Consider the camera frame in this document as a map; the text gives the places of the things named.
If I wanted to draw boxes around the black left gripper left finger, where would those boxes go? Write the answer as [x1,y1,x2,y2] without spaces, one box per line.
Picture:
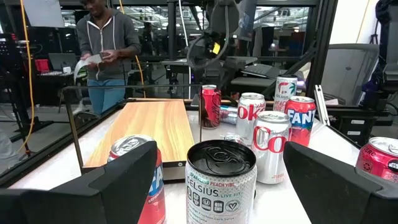
[0,140,159,224]

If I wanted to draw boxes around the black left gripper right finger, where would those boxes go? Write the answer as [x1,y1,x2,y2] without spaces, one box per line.
[282,141,398,224]

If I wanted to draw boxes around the red black Coke Zero can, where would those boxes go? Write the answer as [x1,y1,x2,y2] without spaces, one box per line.
[198,84,222,129]

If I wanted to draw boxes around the blue silver Red Bull can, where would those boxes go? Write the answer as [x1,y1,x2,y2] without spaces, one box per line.
[219,105,239,126]

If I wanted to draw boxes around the Star Wars Coke Zero can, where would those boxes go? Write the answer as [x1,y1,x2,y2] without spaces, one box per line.
[355,136,398,184]

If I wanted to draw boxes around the silver Diet Coke can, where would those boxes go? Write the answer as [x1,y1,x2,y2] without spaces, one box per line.
[251,110,293,185]
[235,92,267,147]

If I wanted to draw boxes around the red Fanta can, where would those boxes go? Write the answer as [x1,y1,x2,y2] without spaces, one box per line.
[107,134,167,224]
[284,95,317,147]

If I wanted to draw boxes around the silver aluminium bar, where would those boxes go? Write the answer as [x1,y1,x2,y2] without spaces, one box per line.
[313,84,331,126]

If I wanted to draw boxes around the person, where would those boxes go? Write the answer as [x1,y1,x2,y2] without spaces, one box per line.
[73,0,142,116]

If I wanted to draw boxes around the grey office chair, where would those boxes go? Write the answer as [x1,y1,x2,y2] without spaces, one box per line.
[321,43,380,106]

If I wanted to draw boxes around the black tripod stand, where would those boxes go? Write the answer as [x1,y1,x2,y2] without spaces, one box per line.
[0,32,55,156]

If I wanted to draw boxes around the white reflector panel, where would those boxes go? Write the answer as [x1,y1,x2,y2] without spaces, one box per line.
[23,0,66,28]

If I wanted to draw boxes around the black cable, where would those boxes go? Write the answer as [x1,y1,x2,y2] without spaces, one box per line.
[185,4,231,71]

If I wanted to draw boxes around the yellow cable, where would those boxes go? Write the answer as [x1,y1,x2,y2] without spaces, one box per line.
[118,0,146,99]
[17,0,35,154]

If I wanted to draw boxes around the wooden shelf with black frame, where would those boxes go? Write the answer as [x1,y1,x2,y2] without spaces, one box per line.
[62,83,205,182]

